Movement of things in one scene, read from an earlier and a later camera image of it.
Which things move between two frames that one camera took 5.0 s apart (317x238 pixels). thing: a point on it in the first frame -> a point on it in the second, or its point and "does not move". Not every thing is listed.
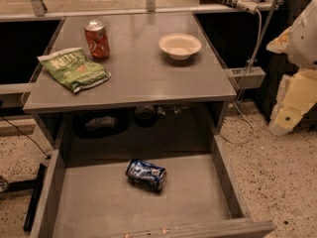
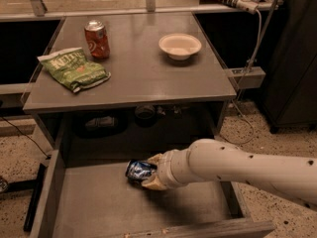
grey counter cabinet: [129, 82] does not move
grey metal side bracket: [247, 77] does not move
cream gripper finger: [280, 45] -> [156, 159]
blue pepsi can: [147, 175] does not move
